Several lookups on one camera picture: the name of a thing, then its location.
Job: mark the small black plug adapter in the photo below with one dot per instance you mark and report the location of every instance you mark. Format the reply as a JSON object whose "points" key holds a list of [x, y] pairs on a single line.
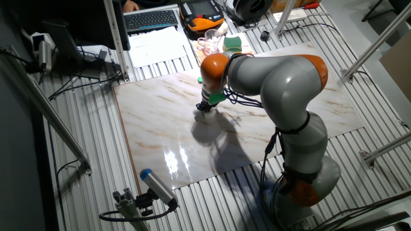
{"points": [[265, 36]]}

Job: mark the white sponge block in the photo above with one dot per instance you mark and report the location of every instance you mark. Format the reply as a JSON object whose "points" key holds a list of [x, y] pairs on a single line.
{"points": [[210, 115]]}

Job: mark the black monitor stand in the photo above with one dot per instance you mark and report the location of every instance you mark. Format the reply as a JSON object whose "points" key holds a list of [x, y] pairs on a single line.
{"points": [[62, 41]]}

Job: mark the marble pattern board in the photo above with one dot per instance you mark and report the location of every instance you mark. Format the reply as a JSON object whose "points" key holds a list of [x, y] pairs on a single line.
{"points": [[144, 106]]}

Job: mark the black computer monitor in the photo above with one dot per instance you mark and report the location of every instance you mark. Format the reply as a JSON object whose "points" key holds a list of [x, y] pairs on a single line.
{"points": [[64, 13]]}

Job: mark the black flat bar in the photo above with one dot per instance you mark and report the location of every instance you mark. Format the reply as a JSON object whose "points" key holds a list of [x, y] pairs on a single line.
{"points": [[379, 221]]}

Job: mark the orange and black teach pendant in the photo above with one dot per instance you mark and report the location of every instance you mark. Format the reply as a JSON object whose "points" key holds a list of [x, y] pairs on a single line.
{"points": [[200, 22]]}

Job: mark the person's bare hand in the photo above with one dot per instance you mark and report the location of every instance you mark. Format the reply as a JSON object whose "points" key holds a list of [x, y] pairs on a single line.
{"points": [[129, 5]]}

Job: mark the black office chair base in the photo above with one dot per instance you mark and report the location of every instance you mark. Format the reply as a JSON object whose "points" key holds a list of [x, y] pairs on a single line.
{"points": [[401, 4]]}

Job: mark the clear glass jug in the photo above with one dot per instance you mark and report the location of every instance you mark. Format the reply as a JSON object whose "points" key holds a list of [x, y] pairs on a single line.
{"points": [[208, 43]]}

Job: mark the aluminium frame post by monitor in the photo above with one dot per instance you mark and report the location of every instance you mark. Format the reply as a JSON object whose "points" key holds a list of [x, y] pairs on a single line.
{"points": [[115, 38]]}

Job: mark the brown cardboard box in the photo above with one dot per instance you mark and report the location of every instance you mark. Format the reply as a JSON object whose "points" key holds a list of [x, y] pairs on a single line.
{"points": [[279, 4]]}

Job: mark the slanted aluminium beam with bracket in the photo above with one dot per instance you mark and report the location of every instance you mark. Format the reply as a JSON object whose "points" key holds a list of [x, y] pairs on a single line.
{"points": [[382, 37]]}

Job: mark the aluminium frame post by power strip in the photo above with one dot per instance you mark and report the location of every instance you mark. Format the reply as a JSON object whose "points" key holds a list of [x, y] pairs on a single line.
{"points": [[284, 16]]}

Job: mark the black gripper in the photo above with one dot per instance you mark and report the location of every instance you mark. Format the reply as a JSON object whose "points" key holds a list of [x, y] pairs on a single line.
{"points": [[204, 105]]}

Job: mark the white rounded object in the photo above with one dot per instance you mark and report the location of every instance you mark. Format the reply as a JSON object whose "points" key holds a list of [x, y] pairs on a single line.
{"points": [[222, 28]]}

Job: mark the low aluminium beam with bracket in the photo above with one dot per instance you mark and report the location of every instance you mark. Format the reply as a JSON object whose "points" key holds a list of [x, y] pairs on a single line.
{"points": [[388, 146]]}

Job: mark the long slanted aluminium beam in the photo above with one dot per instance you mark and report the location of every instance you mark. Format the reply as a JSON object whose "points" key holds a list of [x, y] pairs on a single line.
{"points": [[48, 110]]}

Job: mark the black round reel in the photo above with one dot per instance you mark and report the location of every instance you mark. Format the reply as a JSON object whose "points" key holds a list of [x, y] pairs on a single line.
{"points": [[252, 9]]}

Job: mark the orange and white cloth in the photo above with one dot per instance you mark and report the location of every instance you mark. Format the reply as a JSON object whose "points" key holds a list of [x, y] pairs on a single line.
{"points": [[248, 48]]}

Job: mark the black camera clamp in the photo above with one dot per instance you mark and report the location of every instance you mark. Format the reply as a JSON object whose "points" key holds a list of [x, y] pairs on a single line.
{"points": [[144, 202]]}

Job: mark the silver camera with blue cap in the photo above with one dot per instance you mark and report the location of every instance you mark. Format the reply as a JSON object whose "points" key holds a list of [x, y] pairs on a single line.
{"points": [[157, 187]]}

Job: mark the silver camera on white mount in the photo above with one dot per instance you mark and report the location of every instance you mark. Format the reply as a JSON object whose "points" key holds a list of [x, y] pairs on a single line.
{"points": [[45, 54]]}

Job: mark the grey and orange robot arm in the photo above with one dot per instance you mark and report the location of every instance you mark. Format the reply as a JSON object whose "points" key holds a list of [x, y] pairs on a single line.
{"points": [[289, 86]]}

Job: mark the black computer keyboard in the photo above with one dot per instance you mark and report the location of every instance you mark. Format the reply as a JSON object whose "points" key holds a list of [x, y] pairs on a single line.
{"points": [[151, 20]]}

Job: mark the short aluminium profile stub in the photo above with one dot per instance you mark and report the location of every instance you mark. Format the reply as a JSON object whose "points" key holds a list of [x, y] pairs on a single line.
{"points": [[128, 208]]}

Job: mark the white power strip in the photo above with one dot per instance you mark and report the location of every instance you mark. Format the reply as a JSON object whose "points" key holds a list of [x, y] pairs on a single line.
{"points": [[297, 14]]}

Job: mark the green and yellow sponge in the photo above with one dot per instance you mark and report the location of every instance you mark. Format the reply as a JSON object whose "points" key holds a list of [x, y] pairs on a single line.
{"points": [[232, 44]]}

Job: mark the brown cardboard panel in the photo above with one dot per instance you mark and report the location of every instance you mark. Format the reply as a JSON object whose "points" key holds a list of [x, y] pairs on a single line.
{"points": [[399, 67]]}

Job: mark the white paper sheet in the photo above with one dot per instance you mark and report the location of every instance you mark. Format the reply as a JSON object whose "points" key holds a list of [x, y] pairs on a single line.
{"points": [[154, 48]]}

